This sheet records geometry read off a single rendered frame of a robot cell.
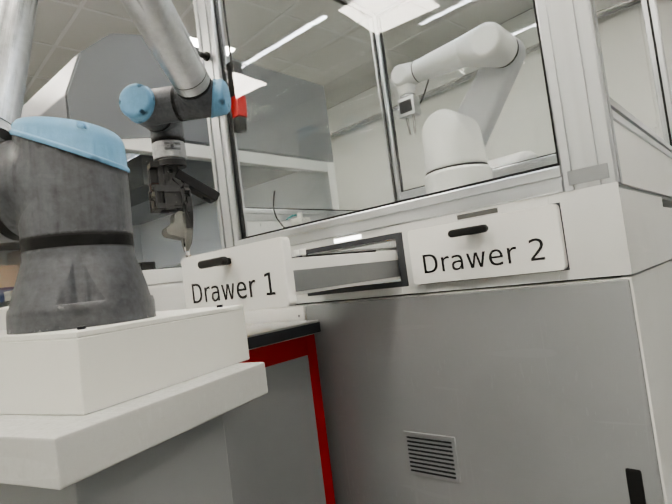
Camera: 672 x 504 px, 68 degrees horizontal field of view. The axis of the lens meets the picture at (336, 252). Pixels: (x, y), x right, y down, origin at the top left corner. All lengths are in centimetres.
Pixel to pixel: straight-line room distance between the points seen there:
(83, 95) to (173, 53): 79
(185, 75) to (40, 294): 59
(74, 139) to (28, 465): 32
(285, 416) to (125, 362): 64
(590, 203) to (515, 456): 46
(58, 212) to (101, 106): 121
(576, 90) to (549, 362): 45
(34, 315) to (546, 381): 77
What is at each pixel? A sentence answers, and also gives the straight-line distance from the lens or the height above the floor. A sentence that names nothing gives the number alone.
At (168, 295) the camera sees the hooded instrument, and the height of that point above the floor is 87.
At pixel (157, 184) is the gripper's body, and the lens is 123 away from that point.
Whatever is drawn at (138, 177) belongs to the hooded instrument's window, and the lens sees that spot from 179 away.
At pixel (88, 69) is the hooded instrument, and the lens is 182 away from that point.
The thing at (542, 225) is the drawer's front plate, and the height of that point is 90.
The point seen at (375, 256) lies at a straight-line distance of 99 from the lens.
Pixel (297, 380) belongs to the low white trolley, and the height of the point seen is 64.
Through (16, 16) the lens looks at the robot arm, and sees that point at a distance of 83.
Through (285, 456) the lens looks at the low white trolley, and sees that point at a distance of 115.
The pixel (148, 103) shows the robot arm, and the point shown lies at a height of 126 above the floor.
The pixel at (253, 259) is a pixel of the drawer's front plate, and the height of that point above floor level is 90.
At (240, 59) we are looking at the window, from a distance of 149.
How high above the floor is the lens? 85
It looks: 3 degrees up
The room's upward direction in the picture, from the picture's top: 7 degrees counter-clockwise
